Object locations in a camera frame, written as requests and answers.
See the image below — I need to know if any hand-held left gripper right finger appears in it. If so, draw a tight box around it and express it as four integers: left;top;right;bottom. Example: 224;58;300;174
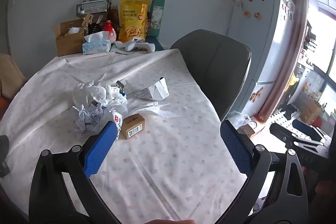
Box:
215;119;308;224

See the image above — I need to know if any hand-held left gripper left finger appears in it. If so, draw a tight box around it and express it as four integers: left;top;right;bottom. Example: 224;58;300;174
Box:
28;121;124;224

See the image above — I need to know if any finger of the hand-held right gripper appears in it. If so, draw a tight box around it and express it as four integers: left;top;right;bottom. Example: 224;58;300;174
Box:
269;122;326;153
292;119;332;144

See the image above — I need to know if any white red-print wrapper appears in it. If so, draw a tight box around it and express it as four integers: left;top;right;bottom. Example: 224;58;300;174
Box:
112;111;124;139

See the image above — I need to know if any blue white packet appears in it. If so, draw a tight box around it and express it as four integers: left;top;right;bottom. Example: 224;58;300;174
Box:
72;105;116;138

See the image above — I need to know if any small cardboard box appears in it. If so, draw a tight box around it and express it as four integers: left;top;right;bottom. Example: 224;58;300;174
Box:
122;113;146;140

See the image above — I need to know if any white plastic bag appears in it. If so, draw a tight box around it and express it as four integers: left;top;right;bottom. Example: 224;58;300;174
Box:
74;80;128;109

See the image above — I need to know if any clear plastic wrapper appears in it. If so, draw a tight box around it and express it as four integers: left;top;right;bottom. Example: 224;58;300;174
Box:
129;102;181;119

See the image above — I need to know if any white paper carton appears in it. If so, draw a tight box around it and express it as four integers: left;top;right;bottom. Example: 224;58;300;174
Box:
135;77;169;102

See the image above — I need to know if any person's left hand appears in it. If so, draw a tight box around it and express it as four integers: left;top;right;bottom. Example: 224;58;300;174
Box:
146;219;195;224

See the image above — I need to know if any white pegboard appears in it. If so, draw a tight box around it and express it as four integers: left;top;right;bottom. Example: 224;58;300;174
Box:
262;105;332;152

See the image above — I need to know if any brown cardboard carton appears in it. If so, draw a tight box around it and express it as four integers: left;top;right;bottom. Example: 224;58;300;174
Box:
300;93;322;125

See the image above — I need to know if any orange white cardboard box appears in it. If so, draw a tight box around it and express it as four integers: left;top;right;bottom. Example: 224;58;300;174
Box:
240;115;266;138

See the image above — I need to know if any clear plastic bag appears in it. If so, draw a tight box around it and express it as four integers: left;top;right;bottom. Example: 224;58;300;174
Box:
228;112;253;130

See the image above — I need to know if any cluster of yellow fridge magnets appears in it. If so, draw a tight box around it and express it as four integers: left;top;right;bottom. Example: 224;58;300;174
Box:
249;87;264;103

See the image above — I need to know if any floral white tablecloth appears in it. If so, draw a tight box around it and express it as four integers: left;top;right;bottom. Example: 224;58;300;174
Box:
0;48;252;224

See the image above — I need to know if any grey chair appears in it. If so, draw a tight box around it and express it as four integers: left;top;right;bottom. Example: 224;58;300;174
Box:
170;29;252;122

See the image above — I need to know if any pale blue refrigerator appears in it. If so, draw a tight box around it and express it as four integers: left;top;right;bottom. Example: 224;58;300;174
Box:
227;0;297;119

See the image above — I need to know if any black phone holder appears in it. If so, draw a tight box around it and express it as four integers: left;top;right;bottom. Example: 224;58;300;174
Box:
0;135;10;178

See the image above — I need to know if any blue tissue box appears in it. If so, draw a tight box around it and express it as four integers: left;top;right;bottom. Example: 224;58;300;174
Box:
82;31;112;55

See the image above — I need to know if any orange cushion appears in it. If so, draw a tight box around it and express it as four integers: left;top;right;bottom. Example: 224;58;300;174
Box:
0;98;11;115

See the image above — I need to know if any white handheld device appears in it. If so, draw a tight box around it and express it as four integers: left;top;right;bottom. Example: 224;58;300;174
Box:
123;36;156;53

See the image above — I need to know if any open cardboard box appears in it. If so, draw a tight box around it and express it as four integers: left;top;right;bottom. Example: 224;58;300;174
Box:
54;18;87;56

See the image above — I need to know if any beige chair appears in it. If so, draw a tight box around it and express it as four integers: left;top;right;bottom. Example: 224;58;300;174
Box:
0;53;27;101

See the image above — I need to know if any red white vase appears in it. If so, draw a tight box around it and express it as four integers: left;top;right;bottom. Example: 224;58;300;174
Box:
102;20;117;42

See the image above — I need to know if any cluster of small fridge magnets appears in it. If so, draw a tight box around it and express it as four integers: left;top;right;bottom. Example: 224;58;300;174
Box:
282;0;296;21

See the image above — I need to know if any black container with sticks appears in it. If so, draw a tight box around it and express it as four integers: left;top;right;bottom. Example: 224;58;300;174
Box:
84;13;106;33

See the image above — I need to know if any yellow snack bag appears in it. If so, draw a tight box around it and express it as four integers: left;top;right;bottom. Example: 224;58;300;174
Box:
119;0;149;41

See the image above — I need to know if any tall green box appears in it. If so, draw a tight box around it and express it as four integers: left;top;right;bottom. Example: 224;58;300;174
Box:
150;0;167;38

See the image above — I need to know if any brown door frame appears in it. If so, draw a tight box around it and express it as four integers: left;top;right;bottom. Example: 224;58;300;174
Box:
259;0;310;122

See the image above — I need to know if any black wire basket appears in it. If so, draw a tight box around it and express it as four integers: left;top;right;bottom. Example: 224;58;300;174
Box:
77;0;110;16

